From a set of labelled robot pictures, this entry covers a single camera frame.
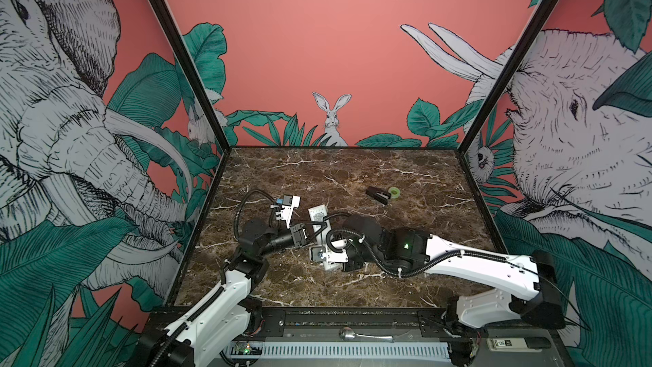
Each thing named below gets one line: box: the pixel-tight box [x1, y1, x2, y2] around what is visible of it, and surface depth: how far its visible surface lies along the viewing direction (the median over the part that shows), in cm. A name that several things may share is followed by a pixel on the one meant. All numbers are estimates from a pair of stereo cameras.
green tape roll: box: [387, 186, 401, 199], surface depth 106 cm
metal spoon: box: [338, 325, 395, 344], surface depth 74 cm
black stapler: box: [365, 186, 392, 205], surface depth 106 cm
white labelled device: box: [486, 336, 552, 353], surface depth 70 cm
